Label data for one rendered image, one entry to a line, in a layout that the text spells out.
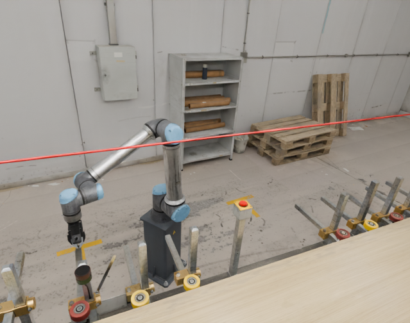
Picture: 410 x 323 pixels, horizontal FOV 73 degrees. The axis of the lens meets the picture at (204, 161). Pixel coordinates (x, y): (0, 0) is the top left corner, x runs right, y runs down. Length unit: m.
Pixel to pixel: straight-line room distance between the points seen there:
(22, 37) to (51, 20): 0.34
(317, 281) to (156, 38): 3.22
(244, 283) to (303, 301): 0.28
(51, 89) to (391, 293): 3.54
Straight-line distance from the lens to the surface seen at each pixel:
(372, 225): 2.14
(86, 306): 1.45
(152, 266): 2.60
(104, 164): 1.73
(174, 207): 1.97
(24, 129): 3.86
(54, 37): 3.64
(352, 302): 1.62
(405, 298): 1.78
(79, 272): 1.30
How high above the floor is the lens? 2.06
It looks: 28 degrees down
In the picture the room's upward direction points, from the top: 4 degrees clockwise
